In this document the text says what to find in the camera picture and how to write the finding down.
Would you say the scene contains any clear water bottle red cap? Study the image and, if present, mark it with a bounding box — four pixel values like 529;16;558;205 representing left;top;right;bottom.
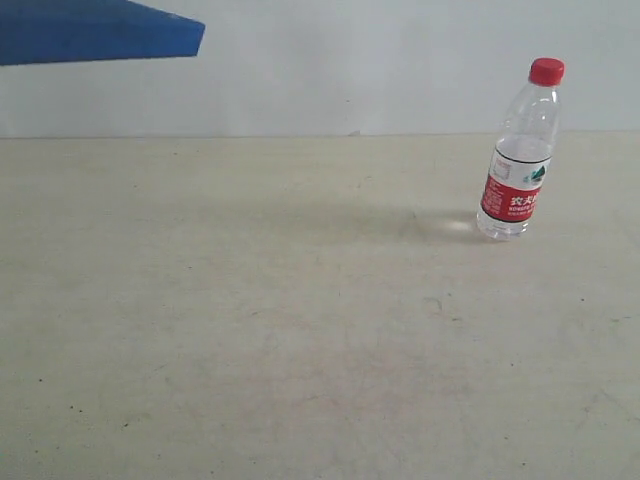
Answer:
476;57;565;241

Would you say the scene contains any blue notebook binder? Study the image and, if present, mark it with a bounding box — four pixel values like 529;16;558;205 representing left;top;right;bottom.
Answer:
1;0;205;66

